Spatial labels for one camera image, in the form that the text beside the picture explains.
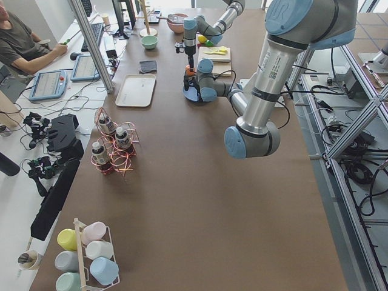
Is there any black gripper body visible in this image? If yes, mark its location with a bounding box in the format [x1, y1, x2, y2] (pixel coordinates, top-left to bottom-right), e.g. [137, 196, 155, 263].
[187, 54, 194, 65]

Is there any orange fruit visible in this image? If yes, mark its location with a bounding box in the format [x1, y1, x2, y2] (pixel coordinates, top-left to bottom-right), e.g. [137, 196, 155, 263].
[185, 67, 196, 76]

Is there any blue round plate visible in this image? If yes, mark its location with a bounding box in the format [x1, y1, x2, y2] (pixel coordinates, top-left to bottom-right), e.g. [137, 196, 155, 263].
[182, 86, 209, 104]

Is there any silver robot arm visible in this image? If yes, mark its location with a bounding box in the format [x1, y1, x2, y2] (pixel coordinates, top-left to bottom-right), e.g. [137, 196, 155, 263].
[195, 1, 358, 159]
[182, 0, 246, 72]

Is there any yellow lemon upper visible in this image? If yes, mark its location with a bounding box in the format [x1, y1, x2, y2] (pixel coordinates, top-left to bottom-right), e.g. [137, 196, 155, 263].
[198, 35, 207, 44]

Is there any yellow plastic knife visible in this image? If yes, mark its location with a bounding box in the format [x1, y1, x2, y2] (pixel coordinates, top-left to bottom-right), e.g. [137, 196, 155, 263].
[203, 50, 227, 56]

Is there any green lime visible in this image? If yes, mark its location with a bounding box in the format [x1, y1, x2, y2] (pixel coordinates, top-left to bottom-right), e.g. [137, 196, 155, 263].
[204, 40, 214, 47]

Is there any wooden cutting board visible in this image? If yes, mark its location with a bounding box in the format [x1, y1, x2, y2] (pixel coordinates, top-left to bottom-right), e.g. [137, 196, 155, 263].
[198, 47, 232, 76]

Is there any pink bowl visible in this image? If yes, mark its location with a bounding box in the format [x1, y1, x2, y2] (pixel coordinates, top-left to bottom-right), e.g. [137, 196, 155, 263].
[167, 13, 188, 34]

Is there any green bowl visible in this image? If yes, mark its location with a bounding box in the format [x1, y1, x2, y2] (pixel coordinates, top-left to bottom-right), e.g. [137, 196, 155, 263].
[141, 35, 158, 50]

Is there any grey folded cloth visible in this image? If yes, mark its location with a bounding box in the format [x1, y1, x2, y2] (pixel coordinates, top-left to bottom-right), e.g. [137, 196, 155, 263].
[139, 60, 157, 74]

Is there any wooden mug tree stand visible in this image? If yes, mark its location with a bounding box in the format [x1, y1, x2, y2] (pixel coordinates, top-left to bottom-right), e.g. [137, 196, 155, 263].
[135, 0, 158, 38]

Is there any cream rabbit tray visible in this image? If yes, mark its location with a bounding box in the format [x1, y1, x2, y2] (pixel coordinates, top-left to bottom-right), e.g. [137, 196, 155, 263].
[115, 74, 156, 107]

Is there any black keyboard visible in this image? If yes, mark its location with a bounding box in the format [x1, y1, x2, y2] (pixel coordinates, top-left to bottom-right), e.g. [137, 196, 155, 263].
[81, 22, 104, 52]

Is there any tea bottle middle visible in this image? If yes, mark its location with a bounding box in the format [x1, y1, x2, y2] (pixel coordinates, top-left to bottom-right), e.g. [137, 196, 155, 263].
[115, 127, 131, 151]

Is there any tea bottle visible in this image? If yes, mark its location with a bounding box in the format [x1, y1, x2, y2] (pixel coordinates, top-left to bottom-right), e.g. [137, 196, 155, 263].
[115, 127, 131, 151]
[92, 141, 113, 175]
[98, 116, 115, 135]

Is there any tea bottle back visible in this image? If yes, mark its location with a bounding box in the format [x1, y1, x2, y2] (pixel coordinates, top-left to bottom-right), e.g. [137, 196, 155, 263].
[98, 116, 115, 135]

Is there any teach pendant far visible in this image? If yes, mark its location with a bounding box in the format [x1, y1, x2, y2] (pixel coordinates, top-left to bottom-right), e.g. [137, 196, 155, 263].
[70, 55, 100, 82]

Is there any teach pendant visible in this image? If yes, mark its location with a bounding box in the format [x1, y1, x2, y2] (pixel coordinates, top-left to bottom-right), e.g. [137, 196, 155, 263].
[28, 70, 67, 102]
[70, 55, 100, 82]

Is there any black computer mouse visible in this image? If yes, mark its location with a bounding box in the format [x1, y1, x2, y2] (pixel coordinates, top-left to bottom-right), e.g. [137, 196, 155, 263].
[70, 52, 82, 61]

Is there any tea bottle front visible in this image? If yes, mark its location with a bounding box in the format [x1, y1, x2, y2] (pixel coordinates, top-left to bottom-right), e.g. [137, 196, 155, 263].
[92, 141, 113, 175]

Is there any teach pendant near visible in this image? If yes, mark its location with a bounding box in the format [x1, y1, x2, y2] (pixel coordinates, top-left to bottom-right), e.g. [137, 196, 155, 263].
[28, 70, 67, 102]

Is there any black equipment stand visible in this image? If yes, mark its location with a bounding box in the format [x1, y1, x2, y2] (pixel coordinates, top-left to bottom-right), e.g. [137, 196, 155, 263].
[28, 113, 84, 241]

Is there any seated person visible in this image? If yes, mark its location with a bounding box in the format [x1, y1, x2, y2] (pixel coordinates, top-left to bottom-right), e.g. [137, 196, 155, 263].
[1, 1, 68, 76]

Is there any pink cup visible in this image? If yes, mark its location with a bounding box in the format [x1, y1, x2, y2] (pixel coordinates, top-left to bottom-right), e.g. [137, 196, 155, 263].
[81, 221, 107, 245]

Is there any white cup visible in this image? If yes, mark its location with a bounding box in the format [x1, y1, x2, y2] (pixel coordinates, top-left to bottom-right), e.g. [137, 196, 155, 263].
[85, 241, 113, 260]

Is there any yellow cup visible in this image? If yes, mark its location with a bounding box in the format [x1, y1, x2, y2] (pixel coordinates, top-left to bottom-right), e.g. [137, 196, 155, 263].
[57, 229, 77, 251]

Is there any light blue cup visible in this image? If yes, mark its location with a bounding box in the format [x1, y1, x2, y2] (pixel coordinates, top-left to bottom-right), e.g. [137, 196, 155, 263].
[90, 257, 119, 286]

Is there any grey cup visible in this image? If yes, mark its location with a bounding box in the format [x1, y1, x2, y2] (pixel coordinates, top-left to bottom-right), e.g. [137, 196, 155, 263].
[54, 250, 79, 272]

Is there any mint green cup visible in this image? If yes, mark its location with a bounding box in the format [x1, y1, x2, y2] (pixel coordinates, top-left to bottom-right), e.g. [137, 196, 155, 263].
[55, 272, 81, 291]

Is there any paper cup with utensils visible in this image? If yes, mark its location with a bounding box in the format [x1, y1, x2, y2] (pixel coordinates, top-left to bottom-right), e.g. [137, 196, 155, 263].
[18, 250, 42, 270]

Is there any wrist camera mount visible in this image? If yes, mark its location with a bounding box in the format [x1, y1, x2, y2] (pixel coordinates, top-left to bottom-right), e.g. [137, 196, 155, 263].
[175, 42, 186, 53]
[183, 74, 199, 91]

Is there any aluminium frame post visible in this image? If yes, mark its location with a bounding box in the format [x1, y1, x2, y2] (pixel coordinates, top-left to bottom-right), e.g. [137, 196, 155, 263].
[69, 0, 114, 93]

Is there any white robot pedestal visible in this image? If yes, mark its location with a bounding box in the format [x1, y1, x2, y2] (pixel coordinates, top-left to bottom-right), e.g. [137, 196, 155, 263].
[239, 76, 286, 107]

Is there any copper wire bottle rack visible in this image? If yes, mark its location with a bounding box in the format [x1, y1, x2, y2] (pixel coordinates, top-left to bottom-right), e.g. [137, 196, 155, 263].
[90, 107, 139, 176]

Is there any white wire cup rack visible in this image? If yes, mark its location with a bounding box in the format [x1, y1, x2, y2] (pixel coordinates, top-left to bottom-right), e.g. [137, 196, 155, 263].
[73, 218, 121, 290]

